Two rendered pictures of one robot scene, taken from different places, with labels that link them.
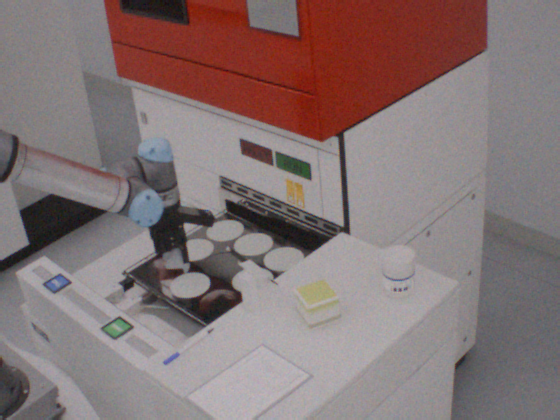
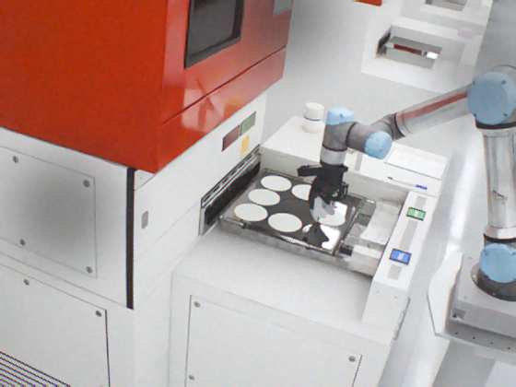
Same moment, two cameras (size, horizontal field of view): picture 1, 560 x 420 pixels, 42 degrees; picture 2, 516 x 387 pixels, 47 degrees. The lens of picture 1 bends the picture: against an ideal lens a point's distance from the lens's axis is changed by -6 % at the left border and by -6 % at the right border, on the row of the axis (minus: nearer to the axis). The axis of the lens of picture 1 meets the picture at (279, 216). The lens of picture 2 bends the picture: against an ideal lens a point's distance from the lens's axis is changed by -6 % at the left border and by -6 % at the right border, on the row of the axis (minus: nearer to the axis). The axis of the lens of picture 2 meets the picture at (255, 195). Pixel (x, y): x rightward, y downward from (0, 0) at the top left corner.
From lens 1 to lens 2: 2.98 m
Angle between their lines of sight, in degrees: 95
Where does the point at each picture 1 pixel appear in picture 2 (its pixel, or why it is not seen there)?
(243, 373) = (409, 165)
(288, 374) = (399, 154)
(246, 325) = (374, 169)
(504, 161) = not seen: outside the picture
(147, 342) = (415, 200)
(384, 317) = not seen: hidden behind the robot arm
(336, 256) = (290, 146)
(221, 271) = (305, 205)
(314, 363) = not seen: hidden behind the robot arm
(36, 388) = (474, 260)
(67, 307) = (417, 242)
